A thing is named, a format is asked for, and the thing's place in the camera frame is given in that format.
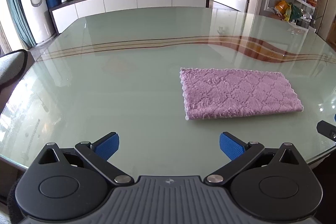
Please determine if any grey upholstered chair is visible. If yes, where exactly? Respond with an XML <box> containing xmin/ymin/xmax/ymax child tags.
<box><xmin>0</xmin><ymin>49</ymin><xmax>28</xmax><ymax>90</ymax></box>

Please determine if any green plastic bag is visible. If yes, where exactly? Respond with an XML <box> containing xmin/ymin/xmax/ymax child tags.
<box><xmin>289</xmin><ymin>4</ymin><xmax>302</xmax><ymax>22</ymax></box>

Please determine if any yellow plastic bag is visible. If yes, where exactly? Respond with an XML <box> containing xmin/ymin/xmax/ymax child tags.
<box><xmin>274</xmin><ymin>0</ymin><xmax>292</xmax><ymax>20</ymax></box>

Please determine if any pink and grey plush towel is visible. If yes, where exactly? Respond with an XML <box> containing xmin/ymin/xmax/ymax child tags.
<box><xmin>180</xmin><ymin>68</ymin><xmax>304</xmax><ymax>121</ymax></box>

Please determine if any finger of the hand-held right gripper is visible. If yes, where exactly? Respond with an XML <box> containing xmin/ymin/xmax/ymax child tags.
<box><xmin>316</xmin><ymin>120</ymin><xmax>336</xmax><ymax>146</ymax></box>

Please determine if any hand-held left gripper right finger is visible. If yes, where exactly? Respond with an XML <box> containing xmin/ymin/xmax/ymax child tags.
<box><xmin>203</xmin><ymin>132</ymin><xmax>306</xmax><ymax>186</ymax></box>

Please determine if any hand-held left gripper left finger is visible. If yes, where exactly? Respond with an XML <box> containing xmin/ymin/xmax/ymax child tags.
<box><xmin>37</xmin><ymin>132</ymin><xmax>135</xmax><ymax>186</ymax></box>

